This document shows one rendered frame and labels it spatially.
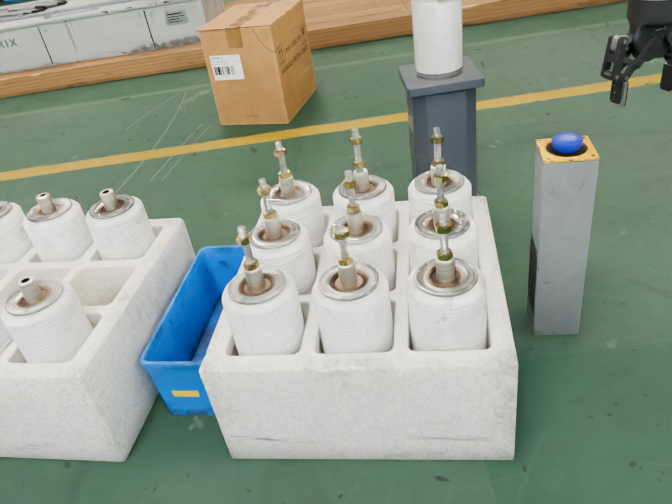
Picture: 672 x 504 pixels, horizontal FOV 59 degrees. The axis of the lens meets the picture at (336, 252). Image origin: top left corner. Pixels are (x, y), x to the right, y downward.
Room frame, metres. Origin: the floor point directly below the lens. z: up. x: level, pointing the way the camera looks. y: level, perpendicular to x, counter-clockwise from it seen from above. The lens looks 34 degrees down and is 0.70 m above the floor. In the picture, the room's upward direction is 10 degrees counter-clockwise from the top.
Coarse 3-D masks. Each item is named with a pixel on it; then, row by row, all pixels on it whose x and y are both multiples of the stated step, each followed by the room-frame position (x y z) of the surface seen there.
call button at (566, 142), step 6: (564, 132) 0.73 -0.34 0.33; (570, 132) 0.73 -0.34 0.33; (552, 138) 0.72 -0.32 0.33; (558, 138) 0.72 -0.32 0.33; (564, 138) 0.71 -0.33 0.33; (570, 138) 0.71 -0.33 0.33; (576, 138) 0.71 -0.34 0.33; (582, 138) 0.71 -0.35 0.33; (552, 144) 0.72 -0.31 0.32; (558, 144) 0.71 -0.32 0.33; (564, 144) 0.70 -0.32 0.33; (570, 144) 0.70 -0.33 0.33; (576, 144) 0.70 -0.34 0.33; (582, 144) 0.70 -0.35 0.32; (558, 150) 0.71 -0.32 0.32; (564, 150) 0.70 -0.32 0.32; (570, 150) 0.70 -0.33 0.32; (576, 150) 0.70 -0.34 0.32
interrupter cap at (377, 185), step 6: (372, 180) 0.83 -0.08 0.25; (378, 180) 0.83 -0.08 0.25; (384, 180) 0.82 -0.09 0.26; (342, 186) 0.83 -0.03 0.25; (372, 186) 0.82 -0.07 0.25; (378, 186) 0.81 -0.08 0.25; (384, 186) 0.80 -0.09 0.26; (342, 192) 0.81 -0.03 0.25; (360, 192) 0.80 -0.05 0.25; (366, 192) 0.80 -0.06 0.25; (372, 192) 0.79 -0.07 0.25; (378, 192) 0.79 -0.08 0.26; (360, 198) 0.78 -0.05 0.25; (366, 198) 0.78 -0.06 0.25
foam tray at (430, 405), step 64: (320, 256) 0.76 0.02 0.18; (256, 384) 0.54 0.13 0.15; (320, 384) 0.52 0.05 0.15; (384, 384) 0.50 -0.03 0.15; (448, 384) 0.49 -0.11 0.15; (512, 384) 0.47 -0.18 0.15; (256, 448) 0.54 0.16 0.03; (320, 448) 0.52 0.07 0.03; (384, 448) 0.51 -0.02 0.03; (448, 448) 0.49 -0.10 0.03; (512, 448) 0.47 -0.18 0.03
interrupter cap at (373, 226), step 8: (344, 216) 0.74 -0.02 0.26; (368, 216) 0.73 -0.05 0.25; (376, 216) 0.72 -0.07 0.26; (344, 224) 0.72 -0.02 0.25; (368, 224) 0.71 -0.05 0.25; (376, 224) 0.70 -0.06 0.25; (368, 232) 0.69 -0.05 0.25; (376, 232) 0.68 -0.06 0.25; (336, 240) 0.68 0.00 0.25; (352, 240) 0.67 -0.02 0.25; (360, 240) 0.67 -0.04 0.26; (368, 240) 0.67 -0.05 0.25
